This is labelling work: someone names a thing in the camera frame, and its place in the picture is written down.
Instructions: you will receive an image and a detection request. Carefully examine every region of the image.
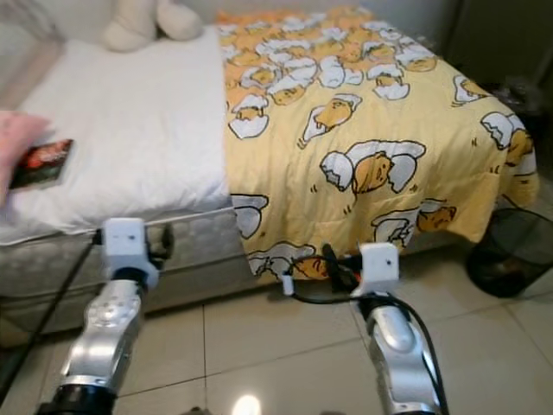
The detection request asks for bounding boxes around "grey quilted mattress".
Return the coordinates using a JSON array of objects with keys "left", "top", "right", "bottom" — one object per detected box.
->
[{"left": 0, "top": 207, "right": 264, "bottom": 295}]

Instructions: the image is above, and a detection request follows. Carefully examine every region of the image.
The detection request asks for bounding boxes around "cream plush toy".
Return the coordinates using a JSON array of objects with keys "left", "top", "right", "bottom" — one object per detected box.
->
[{"left": 102, "top": 0, "right": 204, "bottom": 53}]

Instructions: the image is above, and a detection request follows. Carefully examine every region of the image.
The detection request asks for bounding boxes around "yellow egg-print blanket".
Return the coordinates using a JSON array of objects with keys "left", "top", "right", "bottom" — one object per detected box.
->
[{"left": 214, "top": 4, "right": 541, "bottom": 279}]

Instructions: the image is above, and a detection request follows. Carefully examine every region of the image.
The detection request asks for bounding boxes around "black mesh waste bin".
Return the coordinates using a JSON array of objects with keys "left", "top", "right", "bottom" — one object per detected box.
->
[{"left": 465, "top": 206, "right": 553, "bottom": 299}]

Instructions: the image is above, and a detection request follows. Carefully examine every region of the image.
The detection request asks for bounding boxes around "white quilted bed sheet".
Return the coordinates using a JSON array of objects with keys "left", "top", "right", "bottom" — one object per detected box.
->
[{"left": 0, "top": 26, "right": 238, "bottom": 246}]

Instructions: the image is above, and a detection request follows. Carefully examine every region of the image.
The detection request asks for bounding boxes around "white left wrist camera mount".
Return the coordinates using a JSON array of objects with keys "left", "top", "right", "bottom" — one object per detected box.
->
[{"left": 104, "top": 218, "right": 149, "bottom": 271}]

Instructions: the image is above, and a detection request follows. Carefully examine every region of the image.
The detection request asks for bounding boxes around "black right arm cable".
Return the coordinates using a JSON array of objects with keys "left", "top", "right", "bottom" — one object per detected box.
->
[{"left": 281, "top": 255, "right": 450, "bottom": 415}]

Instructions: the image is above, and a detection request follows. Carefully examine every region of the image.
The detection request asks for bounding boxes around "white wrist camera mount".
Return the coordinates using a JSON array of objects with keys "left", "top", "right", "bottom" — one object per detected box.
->
[
  {"left": 104, "top": 218, "right": 149, "bottom": 271},
  {"left": 350, "top": 242, "right": 400, "bottom": 299}
]

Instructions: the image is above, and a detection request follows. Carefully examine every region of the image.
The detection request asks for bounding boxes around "pink cartoon pillow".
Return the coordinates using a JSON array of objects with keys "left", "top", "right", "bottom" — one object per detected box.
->
[{"left": 0, "top": 111, "right": 51, "bottom": 195}]

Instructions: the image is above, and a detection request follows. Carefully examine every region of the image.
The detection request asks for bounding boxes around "grey lettered wall panel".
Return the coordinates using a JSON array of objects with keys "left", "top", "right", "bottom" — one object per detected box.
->
[{"left": 0, "top": 0, "right": 63, "bottom": 44}]

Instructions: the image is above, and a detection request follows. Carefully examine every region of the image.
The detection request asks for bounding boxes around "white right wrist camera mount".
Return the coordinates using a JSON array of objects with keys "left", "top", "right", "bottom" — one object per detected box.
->
[{"left": 350, "top": 242, "right": 400, "bottom": 299}]

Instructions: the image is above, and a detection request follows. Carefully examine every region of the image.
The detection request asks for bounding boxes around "dark cabinet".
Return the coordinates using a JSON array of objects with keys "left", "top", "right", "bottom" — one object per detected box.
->
[{"left": 441, "top": 0, "right": 553, "bottom": 113}]

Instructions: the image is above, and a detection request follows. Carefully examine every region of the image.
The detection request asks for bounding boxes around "beige padded bed rail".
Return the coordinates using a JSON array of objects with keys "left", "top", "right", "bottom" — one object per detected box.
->
[{"left": 0, "top": 35, "right": 66, "bottom": 113}]

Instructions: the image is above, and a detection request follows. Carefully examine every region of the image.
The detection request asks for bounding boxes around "dark red-green paperback book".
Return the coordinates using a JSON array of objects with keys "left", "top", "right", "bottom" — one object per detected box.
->
[{"left": 10, "top": 138, "right": 74, "bottom": 189}]

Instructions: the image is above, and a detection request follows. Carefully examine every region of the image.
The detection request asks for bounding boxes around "grey bed base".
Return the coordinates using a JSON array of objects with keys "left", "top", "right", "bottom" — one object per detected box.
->
[{"left": 0, "top": 259, "right": 260, "bottom": 338}]

